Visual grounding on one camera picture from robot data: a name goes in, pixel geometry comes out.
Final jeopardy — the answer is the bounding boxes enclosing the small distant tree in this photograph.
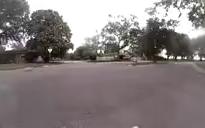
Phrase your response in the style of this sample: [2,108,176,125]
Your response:
[73,34,101,61]

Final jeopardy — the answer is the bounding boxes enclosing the grey asphalt road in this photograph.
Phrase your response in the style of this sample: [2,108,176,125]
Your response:
[0,61,205,128]

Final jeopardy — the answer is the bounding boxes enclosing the tall sparse-crowned tree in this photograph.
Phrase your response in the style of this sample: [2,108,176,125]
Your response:
[99,14,143,56]

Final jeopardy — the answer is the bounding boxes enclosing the dark dense tree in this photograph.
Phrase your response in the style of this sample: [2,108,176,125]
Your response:
[136,18,178,62]

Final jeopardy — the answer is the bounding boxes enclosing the large round-crowned tree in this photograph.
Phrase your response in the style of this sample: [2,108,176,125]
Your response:
[24,9,74,63]

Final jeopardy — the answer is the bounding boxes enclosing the broad dark tree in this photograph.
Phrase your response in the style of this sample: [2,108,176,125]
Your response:
[169,31,194,61]

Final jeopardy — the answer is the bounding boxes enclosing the low dark house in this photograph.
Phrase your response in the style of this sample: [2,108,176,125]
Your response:
[0,48,38,65]

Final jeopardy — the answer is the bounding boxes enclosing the grass strip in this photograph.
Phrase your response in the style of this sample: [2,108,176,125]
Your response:
[0,62,51,71]

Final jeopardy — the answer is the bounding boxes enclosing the pale concrete kerb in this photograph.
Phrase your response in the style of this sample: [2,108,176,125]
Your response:
[191,62,205,77]

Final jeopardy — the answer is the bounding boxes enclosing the overhanging tree branches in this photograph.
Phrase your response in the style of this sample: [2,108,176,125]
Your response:
[146,0,205,33]

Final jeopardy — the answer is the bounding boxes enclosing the large dark tree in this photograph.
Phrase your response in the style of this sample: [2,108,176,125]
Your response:
[0,0,31,48]

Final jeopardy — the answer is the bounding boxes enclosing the triangular road sign on post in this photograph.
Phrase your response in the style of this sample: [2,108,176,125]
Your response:
[47,48,53,64]

